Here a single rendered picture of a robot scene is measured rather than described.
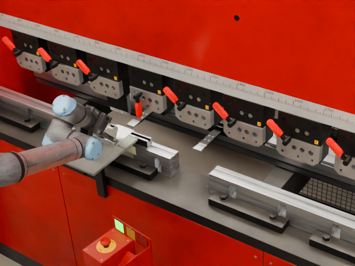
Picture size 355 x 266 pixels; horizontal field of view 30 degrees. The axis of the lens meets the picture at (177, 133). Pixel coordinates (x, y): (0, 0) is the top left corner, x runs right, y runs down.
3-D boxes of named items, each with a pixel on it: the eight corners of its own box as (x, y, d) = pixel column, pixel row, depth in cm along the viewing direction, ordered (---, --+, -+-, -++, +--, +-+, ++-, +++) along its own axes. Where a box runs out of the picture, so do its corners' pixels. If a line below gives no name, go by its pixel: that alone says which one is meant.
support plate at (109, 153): (57, 161, 250) (57, 159, 249) (102, 127, 267) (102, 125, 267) (93, 176, 241) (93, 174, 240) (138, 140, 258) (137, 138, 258)
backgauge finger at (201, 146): (184, 149, 253) (183, 138, 250) (220, 116, 270) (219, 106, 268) (210, 158, 247) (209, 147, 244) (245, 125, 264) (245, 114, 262)
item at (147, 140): (108, 133, 267) (106, 126, 266) (112, 129, 269) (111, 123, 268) (147, 148, 258) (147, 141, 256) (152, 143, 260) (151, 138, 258)
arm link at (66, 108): (46, 112, 228) (56, 89, 229) (63, 122, 238) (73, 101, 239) (63, 119, 224) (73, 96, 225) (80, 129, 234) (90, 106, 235)
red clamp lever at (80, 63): (75, 60, 245) (93, 80, 245) (83, 56, 248) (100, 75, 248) (73, 63, 247) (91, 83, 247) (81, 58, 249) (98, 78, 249)
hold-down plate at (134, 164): (91, 157, 270) (90, 151, 269) (100, 150, 274) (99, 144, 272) (150, 181, 256) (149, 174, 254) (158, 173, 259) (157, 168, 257)
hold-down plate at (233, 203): (208, 204, 242) (207, 198, 241) (215, 196, 246) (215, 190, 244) (281, 234, 228) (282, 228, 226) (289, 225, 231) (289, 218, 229)
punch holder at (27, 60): (17, 66, 275) (10, 29, 266) (32, 57, 281) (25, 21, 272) (43, 74, 268) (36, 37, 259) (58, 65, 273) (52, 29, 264)
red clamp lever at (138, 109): (134, 117, 242) (132, 95, 236) (141, 112, 245) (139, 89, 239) (138, 119, 241) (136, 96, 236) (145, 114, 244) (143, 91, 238)
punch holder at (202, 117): (175, 119, 236) (173, 78, 226) (188, 108, 241) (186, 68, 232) (211, 131, 228) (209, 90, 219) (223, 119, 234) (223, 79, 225)
